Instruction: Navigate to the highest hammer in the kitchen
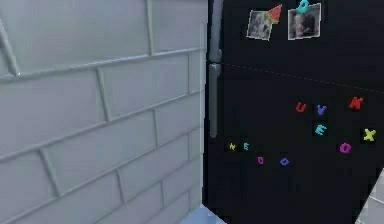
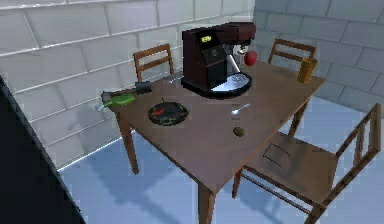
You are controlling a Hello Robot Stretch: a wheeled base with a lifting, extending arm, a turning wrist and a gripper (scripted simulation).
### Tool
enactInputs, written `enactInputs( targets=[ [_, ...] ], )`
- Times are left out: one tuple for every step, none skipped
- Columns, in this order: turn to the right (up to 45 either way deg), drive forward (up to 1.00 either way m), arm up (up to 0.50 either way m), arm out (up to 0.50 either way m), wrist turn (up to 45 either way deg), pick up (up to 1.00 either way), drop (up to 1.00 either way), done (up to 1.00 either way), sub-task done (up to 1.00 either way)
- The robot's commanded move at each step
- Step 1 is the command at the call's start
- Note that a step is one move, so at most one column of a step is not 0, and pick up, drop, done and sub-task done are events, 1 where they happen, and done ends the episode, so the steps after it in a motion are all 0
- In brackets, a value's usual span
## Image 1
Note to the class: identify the red letter magnet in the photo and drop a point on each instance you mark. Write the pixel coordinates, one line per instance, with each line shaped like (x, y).
(356, 103)
(300, 107)

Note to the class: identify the yellow letter magnet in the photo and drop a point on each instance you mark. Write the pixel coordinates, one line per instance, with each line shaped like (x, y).
(232, 146)
(369, 135)

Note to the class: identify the watermelon slice magnet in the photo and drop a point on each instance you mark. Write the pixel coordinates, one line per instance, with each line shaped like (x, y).
(275, 14)

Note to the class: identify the photo with grey border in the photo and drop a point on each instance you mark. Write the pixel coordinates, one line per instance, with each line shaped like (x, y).
(305, 24)
(258, 26)

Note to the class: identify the cyan letter magnet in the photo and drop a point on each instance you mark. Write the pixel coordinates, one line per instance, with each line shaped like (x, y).
(320, 129)
(246, 146)

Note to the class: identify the black fridge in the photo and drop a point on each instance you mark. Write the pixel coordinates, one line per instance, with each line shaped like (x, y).
(286, 193)

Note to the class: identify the blue letter magnet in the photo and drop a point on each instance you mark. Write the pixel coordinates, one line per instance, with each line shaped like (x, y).
(321, 109)
(284, 161)

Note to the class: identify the magenta letter magnet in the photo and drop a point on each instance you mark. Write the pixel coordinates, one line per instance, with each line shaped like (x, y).
(260, 160)
(345, 148)

